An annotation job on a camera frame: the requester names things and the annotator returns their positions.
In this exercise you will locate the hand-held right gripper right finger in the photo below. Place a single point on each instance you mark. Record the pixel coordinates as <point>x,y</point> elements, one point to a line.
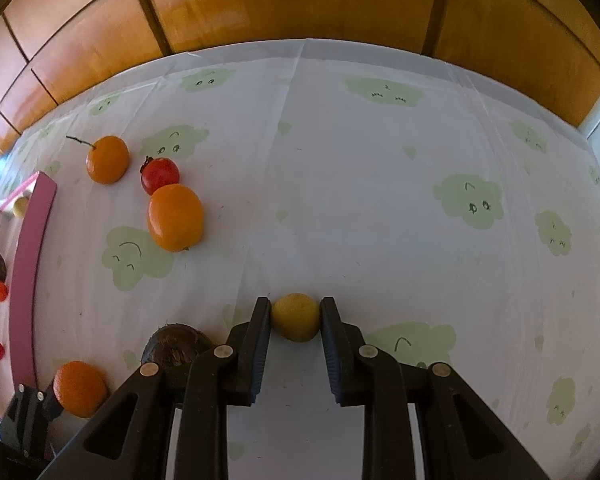
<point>330,350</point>

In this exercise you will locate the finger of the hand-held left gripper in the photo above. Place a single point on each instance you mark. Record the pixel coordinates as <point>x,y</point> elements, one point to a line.
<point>47,402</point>

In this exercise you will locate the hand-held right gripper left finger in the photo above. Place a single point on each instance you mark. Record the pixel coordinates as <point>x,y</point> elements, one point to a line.
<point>260,350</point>

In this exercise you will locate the small orange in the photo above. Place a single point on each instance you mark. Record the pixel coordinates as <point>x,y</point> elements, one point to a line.
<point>80,389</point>

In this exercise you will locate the small yellow round fruit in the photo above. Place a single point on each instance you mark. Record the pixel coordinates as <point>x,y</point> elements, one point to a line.
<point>295,317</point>

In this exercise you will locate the pink shallow cardboard box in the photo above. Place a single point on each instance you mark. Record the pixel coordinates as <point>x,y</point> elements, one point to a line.
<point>30,260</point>

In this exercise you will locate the large orange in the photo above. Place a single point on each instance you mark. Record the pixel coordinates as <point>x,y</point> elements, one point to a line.
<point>175,217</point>

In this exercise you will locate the pale yellow round longan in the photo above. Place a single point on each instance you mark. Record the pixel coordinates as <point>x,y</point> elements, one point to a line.
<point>21,207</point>

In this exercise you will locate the red tomato with leafy calyx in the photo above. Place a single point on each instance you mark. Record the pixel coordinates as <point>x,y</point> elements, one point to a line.
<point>161,176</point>

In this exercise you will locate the orange with thin stem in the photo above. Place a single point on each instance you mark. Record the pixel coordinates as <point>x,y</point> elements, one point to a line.
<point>107,160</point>

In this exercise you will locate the white tablecloth with green clouds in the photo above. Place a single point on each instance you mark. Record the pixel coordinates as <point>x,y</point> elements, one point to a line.
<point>380,210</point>

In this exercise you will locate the wooden panelled wardrobe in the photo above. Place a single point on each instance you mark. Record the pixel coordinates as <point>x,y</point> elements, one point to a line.
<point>305,0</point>

